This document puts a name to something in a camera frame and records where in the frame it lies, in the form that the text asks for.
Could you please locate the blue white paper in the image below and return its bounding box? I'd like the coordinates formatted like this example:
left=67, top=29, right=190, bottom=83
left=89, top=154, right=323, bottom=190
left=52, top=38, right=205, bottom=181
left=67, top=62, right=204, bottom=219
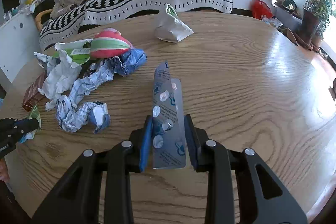
left=46, top=57, right=123, bottom=134

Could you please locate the silver pill blister pack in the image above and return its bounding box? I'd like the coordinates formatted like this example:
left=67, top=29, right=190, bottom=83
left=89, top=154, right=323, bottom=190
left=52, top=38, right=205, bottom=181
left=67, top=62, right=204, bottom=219
left=152, top=61, right=186, bottom=169

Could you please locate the yellow green packet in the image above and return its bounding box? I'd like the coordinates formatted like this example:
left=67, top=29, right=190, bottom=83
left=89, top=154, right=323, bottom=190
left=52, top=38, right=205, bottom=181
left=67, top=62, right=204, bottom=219
left=19, top=105, right=42, bottom=143

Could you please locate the red plastic bag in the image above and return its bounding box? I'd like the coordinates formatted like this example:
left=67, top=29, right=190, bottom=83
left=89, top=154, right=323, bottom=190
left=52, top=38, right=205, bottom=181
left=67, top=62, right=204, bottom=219
left=251, top=0, right=273, bottom=20

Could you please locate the person left hand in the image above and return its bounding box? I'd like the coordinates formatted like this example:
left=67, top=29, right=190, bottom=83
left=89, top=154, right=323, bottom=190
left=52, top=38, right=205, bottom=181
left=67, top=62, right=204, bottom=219
left=0, top=159, right=10, bottom=182

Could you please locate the green white torn carton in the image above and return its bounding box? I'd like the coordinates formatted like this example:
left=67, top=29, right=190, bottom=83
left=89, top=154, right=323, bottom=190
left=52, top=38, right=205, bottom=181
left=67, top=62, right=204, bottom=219
left=34, top=39, right=95, bottom=70

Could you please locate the silver foil pouch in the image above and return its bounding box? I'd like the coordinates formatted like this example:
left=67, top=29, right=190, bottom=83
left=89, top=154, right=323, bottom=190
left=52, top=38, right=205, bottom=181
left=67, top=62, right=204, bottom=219
left=154, top=3, right=194, bottom=43

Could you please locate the dark blue crumpled wrapper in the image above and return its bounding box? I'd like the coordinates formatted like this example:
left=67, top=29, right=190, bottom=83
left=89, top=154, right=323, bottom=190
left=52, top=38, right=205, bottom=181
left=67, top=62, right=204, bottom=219
left=113, top=48, right=147, bottom=77

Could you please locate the brown clothing pile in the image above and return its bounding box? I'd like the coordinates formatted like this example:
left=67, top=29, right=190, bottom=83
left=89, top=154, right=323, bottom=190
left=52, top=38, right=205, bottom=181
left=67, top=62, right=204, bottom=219
left=50, top=0, right=88, bottom=19

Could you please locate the white cabinet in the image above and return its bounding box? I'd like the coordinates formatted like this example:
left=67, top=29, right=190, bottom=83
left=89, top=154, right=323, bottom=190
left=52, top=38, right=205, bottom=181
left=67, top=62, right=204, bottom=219
left=1, top=13, right=41, bottom=82

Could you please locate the red green striped ball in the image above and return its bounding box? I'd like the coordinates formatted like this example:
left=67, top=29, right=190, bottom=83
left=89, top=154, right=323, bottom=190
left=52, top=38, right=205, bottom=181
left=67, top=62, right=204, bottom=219
left=90, top=28, right=133, bottom=59

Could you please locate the potted green plant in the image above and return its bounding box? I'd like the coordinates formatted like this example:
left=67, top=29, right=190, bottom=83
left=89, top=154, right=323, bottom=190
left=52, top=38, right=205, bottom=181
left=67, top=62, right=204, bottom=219
left=295, top=0, right=335, bottom=50

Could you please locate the red cardboard box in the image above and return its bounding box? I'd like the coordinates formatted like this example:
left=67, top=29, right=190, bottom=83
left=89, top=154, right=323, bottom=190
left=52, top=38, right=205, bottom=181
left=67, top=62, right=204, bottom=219
left=22, top=72, right=47, bottom=112

